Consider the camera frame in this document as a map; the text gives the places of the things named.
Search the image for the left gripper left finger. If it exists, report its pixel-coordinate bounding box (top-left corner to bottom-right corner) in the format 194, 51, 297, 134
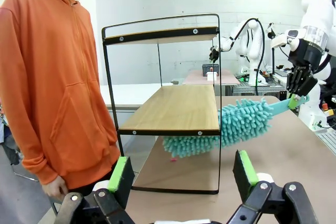
56, 156, 137, 224

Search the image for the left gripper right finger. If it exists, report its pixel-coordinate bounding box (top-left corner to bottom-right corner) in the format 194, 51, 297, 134
228, 150, 320, 224

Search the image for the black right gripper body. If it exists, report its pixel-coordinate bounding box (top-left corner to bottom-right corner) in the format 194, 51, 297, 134
286, 37, 326, 97

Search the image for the teal chenille duster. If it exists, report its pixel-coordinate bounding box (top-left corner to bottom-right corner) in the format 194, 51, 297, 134
162, 94, 311, 159

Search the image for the person's right forearm orange sleeve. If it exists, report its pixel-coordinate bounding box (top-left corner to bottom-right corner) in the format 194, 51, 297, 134
0, 84, 66, 186

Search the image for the person's right hand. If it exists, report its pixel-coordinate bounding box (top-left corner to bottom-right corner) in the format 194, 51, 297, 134
41, 176, 69, 199

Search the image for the table with pink mat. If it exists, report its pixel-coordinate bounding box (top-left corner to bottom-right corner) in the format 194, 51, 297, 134
182, 69, 240, 86

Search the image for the black plastic basket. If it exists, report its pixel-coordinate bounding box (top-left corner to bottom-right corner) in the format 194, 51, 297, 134
201, 63, 220, 77

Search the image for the black background gripper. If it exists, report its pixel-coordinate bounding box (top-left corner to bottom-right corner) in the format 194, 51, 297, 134
209, 45, 224, 63

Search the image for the person in orange hoodie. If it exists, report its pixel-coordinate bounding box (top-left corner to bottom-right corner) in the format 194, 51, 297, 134
0, 0, 123, 209

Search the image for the aluminium frame workbench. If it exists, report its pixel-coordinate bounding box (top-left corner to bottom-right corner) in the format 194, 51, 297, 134
220, 68, 289, 96

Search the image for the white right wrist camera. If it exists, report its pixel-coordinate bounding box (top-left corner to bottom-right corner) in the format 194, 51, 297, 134
270, 31, 292, 49

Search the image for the black background robot cable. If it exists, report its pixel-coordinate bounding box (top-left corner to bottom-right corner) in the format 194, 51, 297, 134
234, 18, 265, 88

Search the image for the camera on black stand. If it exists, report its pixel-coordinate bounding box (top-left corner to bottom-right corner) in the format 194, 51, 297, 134
265, 22, 277, 76

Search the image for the black frame wooden shelf rack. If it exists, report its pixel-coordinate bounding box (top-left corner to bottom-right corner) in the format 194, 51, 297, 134
101, 13, 221, 195

